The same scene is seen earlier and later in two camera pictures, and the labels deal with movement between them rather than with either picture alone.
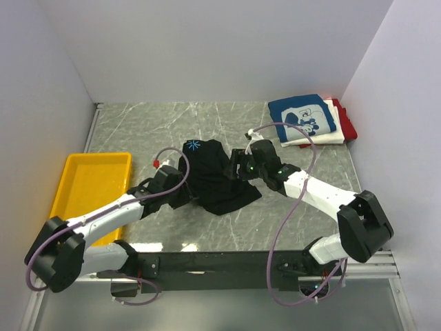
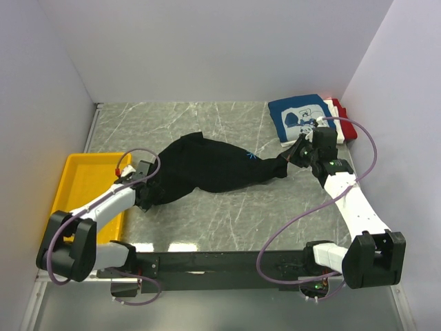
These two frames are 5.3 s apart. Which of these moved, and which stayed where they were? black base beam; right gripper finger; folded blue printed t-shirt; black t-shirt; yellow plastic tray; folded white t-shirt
Moved: right gripper finger; black t-shirt
Stayed: black base beam; folded blue printed t-shirt; yellow plastic tray; folded white t-shirt
